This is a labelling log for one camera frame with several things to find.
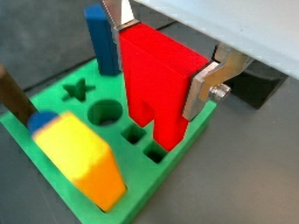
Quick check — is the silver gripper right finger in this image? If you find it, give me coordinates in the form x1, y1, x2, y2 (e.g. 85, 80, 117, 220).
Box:
181, 43, 253, 121

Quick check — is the green foam shape board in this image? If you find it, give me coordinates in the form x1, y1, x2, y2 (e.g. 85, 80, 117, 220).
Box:
0, 61, 216, 224

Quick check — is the yellow rectangular block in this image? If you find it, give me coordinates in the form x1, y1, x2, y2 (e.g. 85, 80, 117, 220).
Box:
32, 112, 127, 212

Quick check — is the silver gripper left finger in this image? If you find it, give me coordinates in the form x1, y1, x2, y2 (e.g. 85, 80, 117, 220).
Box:
98, 0, 139, 67

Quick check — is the blue hexagonal prism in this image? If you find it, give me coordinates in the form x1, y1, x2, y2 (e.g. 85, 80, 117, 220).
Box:
84, 3, 120, 76

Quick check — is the red double-square block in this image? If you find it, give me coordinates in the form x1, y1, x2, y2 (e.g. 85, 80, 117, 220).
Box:
119, 23, 209, 151

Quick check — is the brown arch block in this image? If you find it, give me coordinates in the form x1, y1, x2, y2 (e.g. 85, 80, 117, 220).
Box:
0, 64, 37, 125

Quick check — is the blue short cylinder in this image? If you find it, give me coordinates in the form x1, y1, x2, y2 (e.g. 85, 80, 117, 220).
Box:
26, 111, 58, 134

